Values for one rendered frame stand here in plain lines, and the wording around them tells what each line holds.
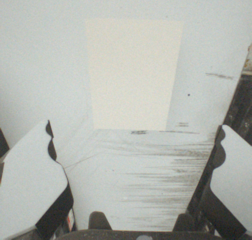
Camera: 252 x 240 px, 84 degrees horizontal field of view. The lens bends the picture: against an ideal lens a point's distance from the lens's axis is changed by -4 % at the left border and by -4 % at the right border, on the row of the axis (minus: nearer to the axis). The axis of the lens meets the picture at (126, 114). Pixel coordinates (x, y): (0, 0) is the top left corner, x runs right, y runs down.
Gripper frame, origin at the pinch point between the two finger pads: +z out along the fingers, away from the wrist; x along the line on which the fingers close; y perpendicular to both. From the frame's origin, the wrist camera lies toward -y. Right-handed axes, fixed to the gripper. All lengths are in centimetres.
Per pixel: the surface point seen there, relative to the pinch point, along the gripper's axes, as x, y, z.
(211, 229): 57, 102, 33
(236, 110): 57, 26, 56
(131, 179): 1.2, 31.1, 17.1
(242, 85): 57, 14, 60
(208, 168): 57, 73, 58
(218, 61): 16.0, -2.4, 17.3
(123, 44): -1.3, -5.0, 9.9
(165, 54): 4.2, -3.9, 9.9
